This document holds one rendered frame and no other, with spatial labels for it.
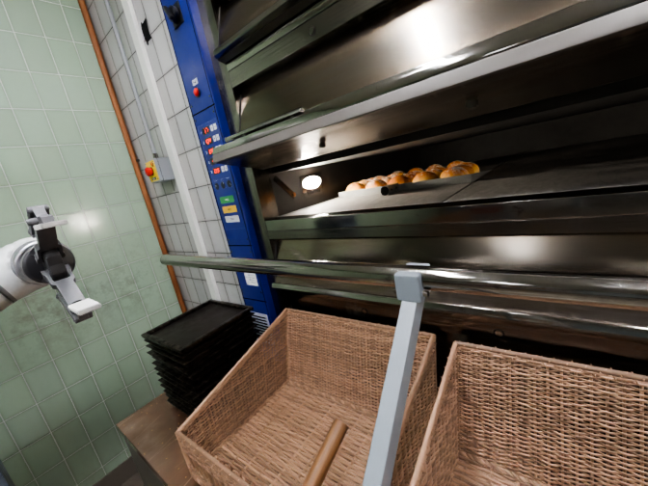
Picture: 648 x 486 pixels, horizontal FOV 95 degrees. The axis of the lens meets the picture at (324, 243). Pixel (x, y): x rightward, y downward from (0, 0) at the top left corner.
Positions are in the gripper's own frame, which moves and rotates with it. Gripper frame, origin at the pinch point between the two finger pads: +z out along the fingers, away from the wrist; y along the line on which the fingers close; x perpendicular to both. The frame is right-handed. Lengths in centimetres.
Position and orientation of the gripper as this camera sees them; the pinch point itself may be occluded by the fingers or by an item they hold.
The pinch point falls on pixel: (71, 267)
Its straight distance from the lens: 59.0
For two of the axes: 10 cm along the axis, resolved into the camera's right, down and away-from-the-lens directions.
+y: 1.9, 9.5, 2.3
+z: 7.7, 0.0, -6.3
